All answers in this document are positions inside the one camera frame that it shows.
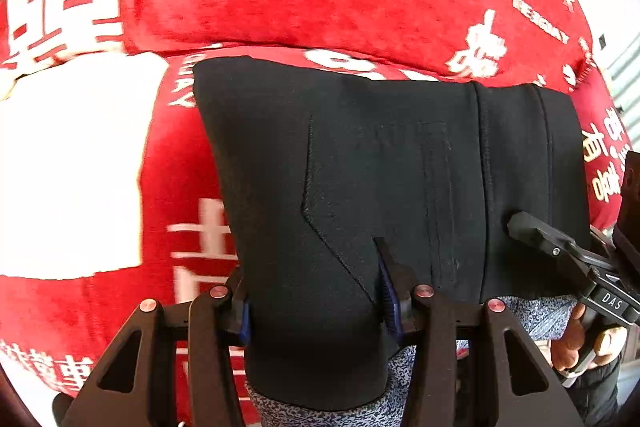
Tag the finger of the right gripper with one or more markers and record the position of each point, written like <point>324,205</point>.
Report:
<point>555,244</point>

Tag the red wedding blanket with characters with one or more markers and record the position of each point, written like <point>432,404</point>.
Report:
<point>58,329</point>

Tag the black pants with patterned waistband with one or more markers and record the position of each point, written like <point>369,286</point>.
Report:
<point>316,168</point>

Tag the person's right hand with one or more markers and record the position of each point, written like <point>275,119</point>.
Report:
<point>564,352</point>

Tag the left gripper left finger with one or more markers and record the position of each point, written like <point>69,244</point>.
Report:
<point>134,383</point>

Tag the cream white blanket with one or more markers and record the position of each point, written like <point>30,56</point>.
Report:
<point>72,143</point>

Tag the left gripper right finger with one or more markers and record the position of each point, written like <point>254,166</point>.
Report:
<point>475,365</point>

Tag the dark red cushion gold characters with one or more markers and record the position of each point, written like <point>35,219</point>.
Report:
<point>605,144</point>

